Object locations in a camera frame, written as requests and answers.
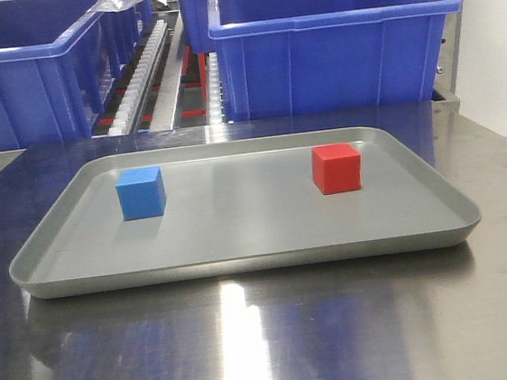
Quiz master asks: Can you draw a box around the red cube block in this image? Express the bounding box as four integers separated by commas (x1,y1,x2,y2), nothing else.
311,143,362,195

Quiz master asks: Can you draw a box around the blue cube block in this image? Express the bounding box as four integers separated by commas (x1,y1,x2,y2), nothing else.
115,165,167,220

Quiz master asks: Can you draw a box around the grey metal tray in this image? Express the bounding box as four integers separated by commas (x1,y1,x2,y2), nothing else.
9,127,481,299

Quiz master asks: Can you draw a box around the blue plastic bin right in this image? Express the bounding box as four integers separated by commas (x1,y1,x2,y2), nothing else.
207,0,461,121

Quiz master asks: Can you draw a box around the blue plastic bin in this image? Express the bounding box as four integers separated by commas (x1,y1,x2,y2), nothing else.
0,0,115,152
207,0,461,121

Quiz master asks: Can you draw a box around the blue bin rear centre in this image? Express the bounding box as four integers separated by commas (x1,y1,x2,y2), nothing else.
174,0,329,56

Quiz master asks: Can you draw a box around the blue plastic bin left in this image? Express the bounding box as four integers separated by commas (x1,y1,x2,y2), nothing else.
0,0,115,152

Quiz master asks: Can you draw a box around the white roller conveyor rail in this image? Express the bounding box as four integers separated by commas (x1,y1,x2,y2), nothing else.
108,20,168,137

